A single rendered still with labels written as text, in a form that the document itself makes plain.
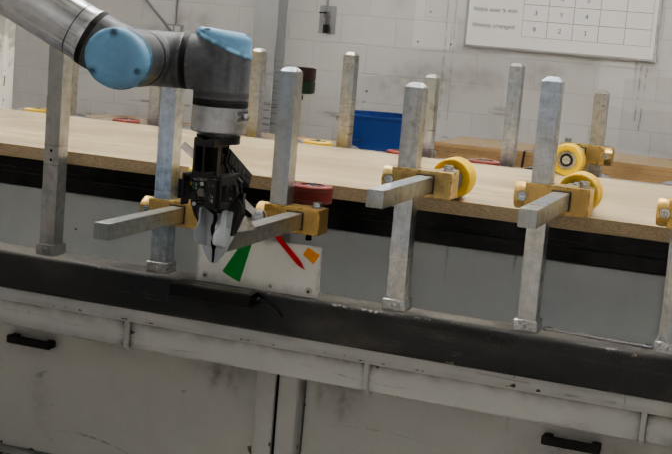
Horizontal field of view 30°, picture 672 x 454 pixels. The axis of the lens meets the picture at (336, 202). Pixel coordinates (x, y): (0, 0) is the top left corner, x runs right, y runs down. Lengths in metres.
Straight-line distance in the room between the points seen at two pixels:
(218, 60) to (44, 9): 0.28
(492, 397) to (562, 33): 7.26
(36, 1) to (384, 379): 0.99
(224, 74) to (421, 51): 7.83
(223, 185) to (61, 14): 0.36
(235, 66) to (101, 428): 1.24
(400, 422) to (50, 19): 1.20
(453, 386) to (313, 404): 0.45
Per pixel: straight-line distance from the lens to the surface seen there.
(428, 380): 2.39
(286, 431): 2.74
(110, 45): 1.88
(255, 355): 2.51
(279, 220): 2.28
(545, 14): 9.53
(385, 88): 9.88
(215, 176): 2.01
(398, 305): 2.35
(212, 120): 2.00
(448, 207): 2.47
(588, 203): 2.24
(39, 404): 3.06
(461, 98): 9.70
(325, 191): 2.43
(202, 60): 2.00
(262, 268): 2.43
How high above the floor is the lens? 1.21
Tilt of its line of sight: 8 degrees down
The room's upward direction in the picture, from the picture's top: 5 degrees clockwise
